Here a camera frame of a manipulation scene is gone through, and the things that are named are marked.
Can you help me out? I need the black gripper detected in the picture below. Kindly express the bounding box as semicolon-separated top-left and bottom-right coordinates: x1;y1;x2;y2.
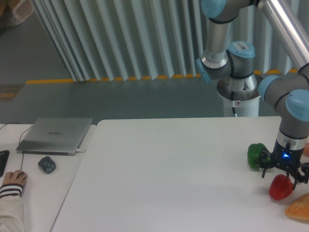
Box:
257;141;309;190

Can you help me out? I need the red bell pepper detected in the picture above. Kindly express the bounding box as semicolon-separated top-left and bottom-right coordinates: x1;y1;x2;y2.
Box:
269;174;294;200

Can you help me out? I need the white sleeved forearm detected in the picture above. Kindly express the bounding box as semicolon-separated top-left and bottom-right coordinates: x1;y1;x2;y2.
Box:
0;184;25;232

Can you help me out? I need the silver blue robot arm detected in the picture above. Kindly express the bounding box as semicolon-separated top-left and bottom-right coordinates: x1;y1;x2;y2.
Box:
197;0;309;183

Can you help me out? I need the person's hand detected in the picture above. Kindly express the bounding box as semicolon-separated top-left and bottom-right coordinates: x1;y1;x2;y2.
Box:
2;170;28;188

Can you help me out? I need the orange round fruit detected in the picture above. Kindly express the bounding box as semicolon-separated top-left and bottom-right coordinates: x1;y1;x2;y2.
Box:
303;143;309;157

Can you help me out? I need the green bell pepper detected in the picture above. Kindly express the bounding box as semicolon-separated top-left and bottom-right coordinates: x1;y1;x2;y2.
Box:
247;143;268;171

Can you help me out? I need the orange bread loaf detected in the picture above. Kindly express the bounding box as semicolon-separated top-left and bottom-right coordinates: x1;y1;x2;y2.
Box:
285;193;309;222

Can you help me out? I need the silver closed laptop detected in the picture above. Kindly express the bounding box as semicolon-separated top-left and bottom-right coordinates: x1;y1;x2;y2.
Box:
16;117;92;155

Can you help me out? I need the corrugated white partition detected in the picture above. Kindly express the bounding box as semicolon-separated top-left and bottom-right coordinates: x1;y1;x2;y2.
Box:
30;0;309;82

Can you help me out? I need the dark grey small device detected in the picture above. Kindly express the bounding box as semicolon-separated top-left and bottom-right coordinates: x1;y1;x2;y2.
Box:
38;156;56;174

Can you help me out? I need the black keyboard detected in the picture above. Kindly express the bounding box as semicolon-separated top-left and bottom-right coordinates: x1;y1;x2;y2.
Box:
0;150;10;177

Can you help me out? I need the cardboard box in wrap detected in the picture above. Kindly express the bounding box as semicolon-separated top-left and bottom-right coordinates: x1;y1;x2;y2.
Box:
0;0;34;28

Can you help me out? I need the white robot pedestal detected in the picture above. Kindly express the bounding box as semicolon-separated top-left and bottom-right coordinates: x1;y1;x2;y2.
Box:
216;73;267;118

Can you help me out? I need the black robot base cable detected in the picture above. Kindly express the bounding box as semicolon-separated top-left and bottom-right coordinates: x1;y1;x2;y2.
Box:
230;90;239;117

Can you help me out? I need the black mouse cable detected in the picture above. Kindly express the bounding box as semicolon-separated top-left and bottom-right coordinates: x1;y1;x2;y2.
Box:
0;122;33;171

